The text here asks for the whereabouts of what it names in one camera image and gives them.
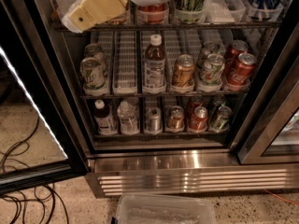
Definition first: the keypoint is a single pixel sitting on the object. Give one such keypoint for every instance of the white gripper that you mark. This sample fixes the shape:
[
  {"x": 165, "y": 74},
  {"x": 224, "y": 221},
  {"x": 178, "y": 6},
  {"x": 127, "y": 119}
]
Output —
[{"x": 85, "y": 14}]

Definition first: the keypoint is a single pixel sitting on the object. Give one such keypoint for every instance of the orange gold can top shelf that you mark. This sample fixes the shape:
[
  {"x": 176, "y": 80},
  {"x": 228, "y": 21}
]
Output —
[{"x": 123, "y": 18}]

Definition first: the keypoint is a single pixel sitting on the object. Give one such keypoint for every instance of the rear green white soda can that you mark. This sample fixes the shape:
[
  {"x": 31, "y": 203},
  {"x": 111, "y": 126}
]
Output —
[{"x": 96, "y": 51}]

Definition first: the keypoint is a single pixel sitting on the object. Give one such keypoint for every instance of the green white soda can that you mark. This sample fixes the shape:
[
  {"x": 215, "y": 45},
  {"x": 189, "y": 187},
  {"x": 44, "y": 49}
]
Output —
[
  {"x": 92, "y": 73},
  {"x": 96, "y": 51}
]

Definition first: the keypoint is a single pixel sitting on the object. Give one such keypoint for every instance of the empty white shelf tray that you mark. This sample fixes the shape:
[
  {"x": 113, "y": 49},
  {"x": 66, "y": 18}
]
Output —
[{"x": 125, "y": 64}]

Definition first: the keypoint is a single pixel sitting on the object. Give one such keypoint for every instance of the red cola can top shelf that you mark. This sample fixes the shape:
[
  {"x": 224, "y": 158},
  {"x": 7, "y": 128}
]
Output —
[{"x": 153, "y": 14}]

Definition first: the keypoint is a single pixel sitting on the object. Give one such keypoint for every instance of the front green white soda can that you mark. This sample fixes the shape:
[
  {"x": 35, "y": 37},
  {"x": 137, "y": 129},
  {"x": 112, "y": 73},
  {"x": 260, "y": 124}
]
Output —
[{"x": 92, "y": 73}]

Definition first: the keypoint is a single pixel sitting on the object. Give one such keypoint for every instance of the brown tea bottle middle shelf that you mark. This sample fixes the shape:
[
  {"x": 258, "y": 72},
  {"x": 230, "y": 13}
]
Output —
[{"x": 154, "y": 65}]

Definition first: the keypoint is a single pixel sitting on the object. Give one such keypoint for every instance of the brown tea bottle shelf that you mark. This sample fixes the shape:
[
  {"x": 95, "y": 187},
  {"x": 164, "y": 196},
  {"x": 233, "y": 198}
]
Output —
[
  {"x": 107, "y": 125},
  {"x": 154, "y": 65}
]

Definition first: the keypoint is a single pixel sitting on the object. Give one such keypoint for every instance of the gold can middle shelf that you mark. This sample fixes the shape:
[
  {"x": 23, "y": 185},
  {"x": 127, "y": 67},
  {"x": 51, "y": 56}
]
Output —
[{"x": 182, "y": 78}]

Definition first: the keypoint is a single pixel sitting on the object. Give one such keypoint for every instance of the brown tea bottle bottom shelf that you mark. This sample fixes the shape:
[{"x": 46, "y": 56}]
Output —
[{"x": 107, "y": 125}]

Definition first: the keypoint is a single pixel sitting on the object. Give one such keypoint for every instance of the silver can bottom shelf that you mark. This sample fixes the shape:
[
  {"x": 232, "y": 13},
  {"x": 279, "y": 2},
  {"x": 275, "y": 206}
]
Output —
[{"x": 154, "y": 120}]

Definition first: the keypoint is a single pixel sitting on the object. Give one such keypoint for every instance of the clear water bottle bottom shelf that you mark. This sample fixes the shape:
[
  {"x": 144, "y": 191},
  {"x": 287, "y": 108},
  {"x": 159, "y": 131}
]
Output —
[{"x": 127, "y": 114}]

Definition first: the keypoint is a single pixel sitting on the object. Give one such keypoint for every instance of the stainless steel fridge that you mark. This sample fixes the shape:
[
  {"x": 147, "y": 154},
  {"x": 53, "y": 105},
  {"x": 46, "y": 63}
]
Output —
[{"x": 183, "y": 162}]

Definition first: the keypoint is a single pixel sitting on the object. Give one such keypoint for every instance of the rear red can bottom shelf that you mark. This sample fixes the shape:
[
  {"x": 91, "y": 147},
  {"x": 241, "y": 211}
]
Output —
[{"x": 193, "y": 102}]

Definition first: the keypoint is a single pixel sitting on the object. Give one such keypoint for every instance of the rear red cola can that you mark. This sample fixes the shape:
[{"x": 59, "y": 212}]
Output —
[{"x": 233, "y": 50}]

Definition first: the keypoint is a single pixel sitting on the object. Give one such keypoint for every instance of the open glass fridge door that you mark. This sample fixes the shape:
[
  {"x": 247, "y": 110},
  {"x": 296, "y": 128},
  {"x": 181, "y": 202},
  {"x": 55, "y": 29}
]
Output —
[{"x": 40, "y": 136}]

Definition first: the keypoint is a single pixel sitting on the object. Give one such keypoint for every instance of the front red can bottom shelf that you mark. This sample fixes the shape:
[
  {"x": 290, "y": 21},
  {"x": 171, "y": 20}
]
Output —
[{"x": 198, "y": 120}]

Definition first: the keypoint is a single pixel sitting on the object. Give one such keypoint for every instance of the rear green can bottom shelf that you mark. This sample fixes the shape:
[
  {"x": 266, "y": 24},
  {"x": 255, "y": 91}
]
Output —
[{"x": 215, "y": 102}]

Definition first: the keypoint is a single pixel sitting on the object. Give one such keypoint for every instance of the front red cola can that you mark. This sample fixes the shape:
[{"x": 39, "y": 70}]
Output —
[{"x": 241, "y": 69}]

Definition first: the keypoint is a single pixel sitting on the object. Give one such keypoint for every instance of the front green can bottom shelf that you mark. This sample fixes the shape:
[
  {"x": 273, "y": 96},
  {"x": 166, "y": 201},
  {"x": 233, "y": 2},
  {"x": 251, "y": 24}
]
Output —
[{"x": 220, "y": 119}]

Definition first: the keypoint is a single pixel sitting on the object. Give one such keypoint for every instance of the clear plastic bin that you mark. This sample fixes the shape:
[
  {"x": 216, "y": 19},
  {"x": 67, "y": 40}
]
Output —
[{"x": 136, "y": 208}]

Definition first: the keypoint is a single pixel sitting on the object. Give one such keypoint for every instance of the right sliding glass door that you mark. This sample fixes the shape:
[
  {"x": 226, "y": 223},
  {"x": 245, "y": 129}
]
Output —
[{"x": 267, "y": 142}]

